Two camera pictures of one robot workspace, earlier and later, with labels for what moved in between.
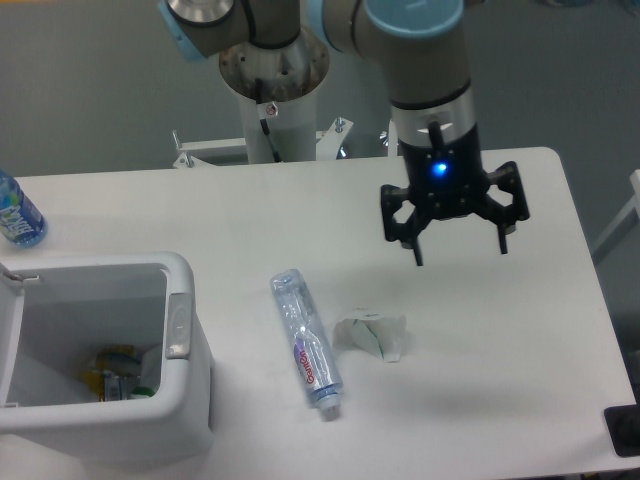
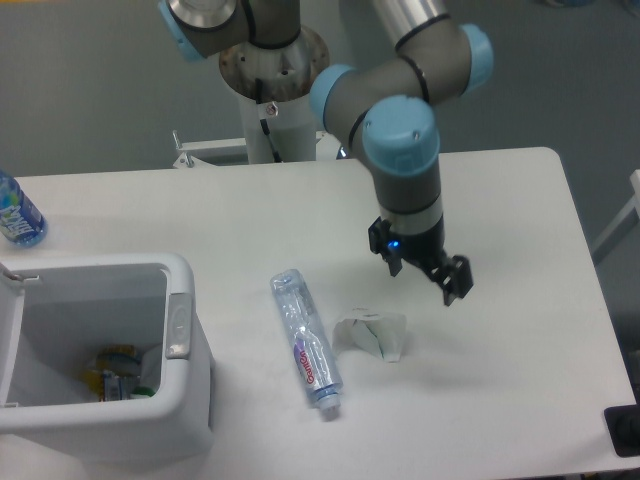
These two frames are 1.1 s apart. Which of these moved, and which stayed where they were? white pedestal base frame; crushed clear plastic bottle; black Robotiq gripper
Moved: black Robotiq gripper
Stayed: white pedestal base frame; crushed clear plastic bottle
